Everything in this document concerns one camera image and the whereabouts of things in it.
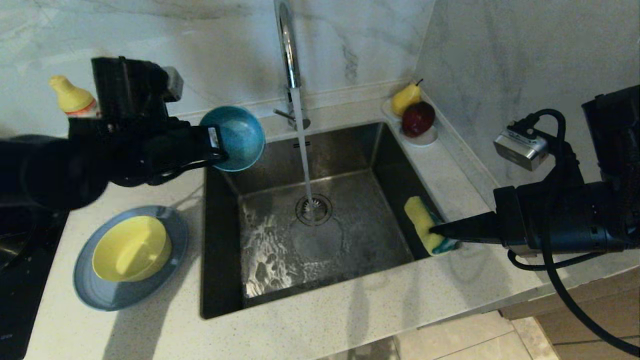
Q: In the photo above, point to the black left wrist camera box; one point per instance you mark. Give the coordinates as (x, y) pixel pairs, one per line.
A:
(127, 87)

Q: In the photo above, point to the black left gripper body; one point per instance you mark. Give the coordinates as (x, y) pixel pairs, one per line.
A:
(150, 150)

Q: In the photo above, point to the teal bowl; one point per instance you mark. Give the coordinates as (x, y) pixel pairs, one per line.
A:
(240, 140)

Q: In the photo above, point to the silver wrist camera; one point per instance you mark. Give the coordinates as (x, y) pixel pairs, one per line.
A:
(174, 82)
(520, 147)

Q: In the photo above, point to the black right wrist motor cylinder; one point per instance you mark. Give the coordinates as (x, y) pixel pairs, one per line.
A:
(617, 135)

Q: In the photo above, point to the wooden cabinet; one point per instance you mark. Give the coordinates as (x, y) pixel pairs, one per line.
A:
(620, 320)

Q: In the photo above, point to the metal sink drain strainer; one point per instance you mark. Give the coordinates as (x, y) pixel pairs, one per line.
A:
(324, 214)

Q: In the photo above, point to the grey-blue plate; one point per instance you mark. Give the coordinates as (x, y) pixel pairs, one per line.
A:
(125, 298)

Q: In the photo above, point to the black induction cooktop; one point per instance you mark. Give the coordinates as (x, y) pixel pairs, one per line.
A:
(20, 300)

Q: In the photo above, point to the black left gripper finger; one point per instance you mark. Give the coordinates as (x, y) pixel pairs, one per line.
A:
(217, 159)

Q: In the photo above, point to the yellow pear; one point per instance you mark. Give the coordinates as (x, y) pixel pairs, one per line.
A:
(402, 101)

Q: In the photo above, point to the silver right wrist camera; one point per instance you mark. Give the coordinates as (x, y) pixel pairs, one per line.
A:
(520, 147)

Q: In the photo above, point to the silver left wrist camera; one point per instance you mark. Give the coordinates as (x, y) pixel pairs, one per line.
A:
(174, 82)

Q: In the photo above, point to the yellow bowl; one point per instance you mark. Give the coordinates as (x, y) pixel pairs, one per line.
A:
(131, 250)

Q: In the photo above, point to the orange dish soap bottle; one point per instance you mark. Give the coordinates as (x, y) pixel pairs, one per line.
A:
(72, 97)

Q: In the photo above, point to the stainless steel sink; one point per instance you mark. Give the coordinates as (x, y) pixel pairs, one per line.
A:
(350, 150)

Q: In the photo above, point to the red apple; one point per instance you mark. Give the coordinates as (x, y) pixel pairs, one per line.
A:
(416, 120)

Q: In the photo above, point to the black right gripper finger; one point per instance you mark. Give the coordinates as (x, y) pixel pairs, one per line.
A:
(470, 230)

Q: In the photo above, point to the chrome kitchen faucet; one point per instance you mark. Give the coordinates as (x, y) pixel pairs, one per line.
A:
(290, 55)

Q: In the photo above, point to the green and yellow sponge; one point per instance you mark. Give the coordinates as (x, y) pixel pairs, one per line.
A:
(420, 215)

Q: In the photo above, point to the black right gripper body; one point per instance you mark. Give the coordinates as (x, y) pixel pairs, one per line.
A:
(575, 215)

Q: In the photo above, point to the small white dish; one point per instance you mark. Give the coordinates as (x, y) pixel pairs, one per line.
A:
(425, 141)

